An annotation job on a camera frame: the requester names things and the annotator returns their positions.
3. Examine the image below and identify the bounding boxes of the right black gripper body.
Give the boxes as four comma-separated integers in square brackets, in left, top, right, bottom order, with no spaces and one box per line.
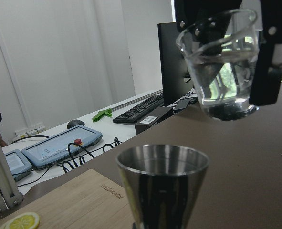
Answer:
[174,0,242,45]

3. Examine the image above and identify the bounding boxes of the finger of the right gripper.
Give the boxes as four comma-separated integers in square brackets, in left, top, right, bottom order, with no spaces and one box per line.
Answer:
[249,0,282,106]
[195,21,234,101]

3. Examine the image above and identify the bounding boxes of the clear glass measuring cup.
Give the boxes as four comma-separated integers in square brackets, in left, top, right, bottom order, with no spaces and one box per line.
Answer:
[176,9,259,121]

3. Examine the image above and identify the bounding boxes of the steel double jigger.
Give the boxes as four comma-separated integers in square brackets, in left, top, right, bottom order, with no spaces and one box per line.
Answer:
[116,145,209,229]

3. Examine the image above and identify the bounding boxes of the black computer monitor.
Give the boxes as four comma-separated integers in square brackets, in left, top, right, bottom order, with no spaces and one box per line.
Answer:
[157,22,193,106]

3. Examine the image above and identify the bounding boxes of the black box on desk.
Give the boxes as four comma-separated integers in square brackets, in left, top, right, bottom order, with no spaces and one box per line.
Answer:
[135,107,174,134]

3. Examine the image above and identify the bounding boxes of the black keyboard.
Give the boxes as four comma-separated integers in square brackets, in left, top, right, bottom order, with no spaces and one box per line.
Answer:
[113,94,164,124]

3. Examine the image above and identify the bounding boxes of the green plastic tool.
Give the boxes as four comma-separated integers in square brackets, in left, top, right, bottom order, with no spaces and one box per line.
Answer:
[92,108,112,122]

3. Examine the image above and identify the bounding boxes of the black computer mouse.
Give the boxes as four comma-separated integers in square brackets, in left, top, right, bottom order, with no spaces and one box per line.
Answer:
[67,119,85,129]

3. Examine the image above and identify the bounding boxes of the blue teach pendant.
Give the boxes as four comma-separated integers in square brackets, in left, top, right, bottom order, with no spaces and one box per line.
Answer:
[5,149,32,181]
[21,125,103,168]

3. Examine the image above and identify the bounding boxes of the wooden cutting board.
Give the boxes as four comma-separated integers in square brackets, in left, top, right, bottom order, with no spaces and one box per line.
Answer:
[0,169,134,229]

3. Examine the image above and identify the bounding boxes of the far lemon slice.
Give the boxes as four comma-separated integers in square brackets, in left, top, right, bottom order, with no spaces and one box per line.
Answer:
[0,212,40,229]

